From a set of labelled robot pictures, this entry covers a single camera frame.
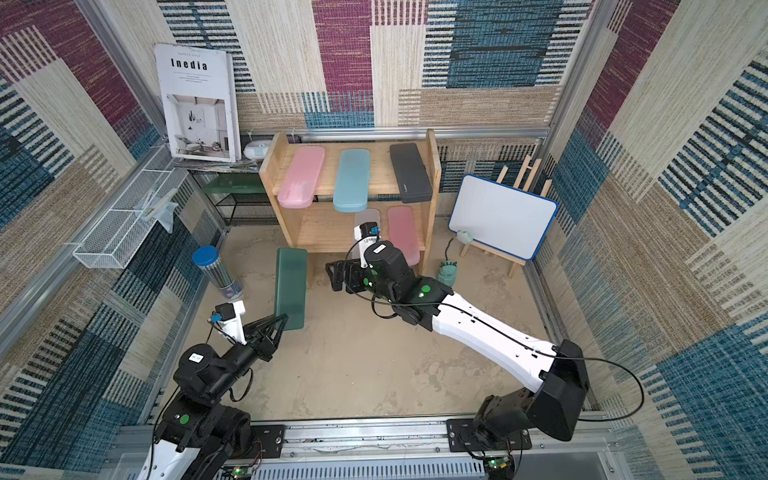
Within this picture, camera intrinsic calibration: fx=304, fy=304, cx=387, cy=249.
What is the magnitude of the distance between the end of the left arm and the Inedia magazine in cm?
47

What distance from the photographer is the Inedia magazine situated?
2.49 feet

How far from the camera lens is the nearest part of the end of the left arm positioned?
58cm
